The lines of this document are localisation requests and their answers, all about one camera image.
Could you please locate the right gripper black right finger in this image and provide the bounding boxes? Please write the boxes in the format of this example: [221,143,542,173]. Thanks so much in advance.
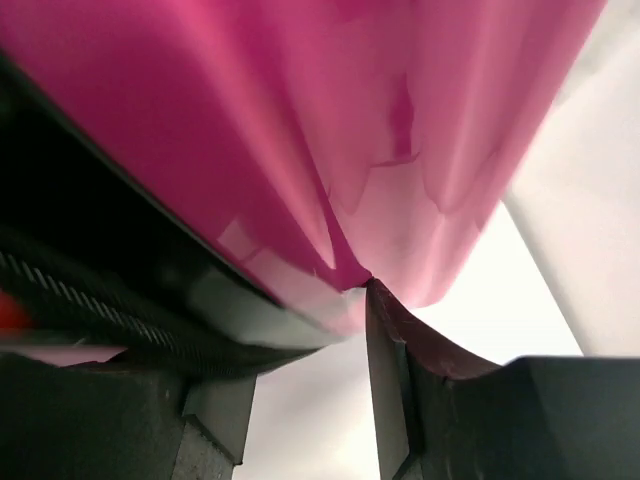
[366,279,639,479]

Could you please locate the pink sweatshirt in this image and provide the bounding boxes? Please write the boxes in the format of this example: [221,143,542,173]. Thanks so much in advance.
[1,345,125,367]

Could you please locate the red black headphones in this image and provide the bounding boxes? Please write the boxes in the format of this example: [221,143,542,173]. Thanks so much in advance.
[0,292,32,331]

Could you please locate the pink hard-shell suitcase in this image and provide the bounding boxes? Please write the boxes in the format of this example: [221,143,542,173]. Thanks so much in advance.
[1,1,604,377]

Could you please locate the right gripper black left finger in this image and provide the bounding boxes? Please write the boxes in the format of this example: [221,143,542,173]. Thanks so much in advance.
[1,354,256,479]

